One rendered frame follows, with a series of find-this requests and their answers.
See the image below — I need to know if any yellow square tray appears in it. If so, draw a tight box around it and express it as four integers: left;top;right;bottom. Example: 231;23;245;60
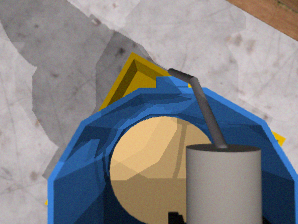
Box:
99;52;285;146

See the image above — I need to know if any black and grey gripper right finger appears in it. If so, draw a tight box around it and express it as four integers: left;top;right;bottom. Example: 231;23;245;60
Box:
263;216;271;224

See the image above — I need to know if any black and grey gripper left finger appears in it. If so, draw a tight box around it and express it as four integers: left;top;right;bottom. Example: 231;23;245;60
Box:
168;212;185;224

